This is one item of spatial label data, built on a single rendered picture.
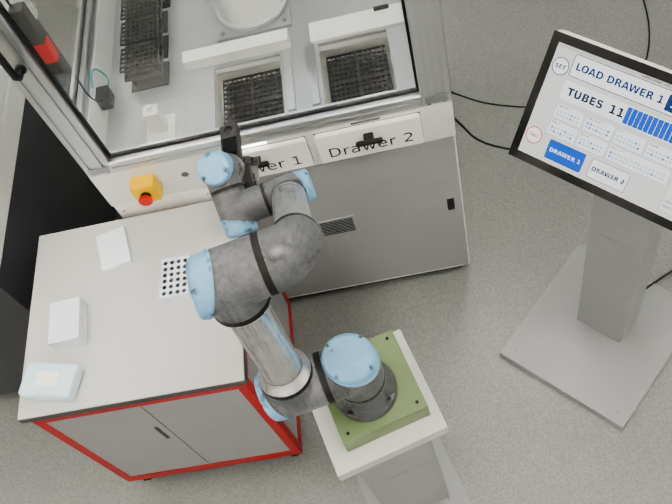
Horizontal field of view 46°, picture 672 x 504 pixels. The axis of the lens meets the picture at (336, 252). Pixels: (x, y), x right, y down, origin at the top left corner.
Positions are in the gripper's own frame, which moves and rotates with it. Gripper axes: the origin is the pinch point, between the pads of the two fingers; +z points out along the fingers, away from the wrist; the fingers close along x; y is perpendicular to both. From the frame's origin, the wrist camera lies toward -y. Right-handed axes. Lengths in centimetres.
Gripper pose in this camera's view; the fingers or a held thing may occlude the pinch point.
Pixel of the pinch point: (246, 163)
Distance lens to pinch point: 206.5
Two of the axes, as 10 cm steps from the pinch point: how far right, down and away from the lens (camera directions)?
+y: 2.0, 9.8, 0.6
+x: 9.7, -1.9, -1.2
